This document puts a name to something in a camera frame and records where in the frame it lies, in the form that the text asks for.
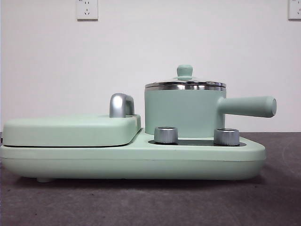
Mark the glass lid with green knob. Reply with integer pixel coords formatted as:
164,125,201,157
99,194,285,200
144,65,227,88

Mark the silver control knob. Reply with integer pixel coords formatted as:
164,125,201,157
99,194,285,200
154,126,179,144
214,128,240,145

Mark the mint green breakfast machine base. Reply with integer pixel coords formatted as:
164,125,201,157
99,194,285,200
0,128,267,183

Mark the mint green hinged grill cover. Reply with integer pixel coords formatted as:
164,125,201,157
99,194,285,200
2,113,143,148

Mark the mint green pot with handle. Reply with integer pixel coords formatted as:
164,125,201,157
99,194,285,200
144,85,277,139

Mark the silver grill cover handle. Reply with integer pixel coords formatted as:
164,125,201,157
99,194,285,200
109,93,135,118

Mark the white wall socket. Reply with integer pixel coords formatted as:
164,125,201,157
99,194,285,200
76,0,99,21
288,0,301,21

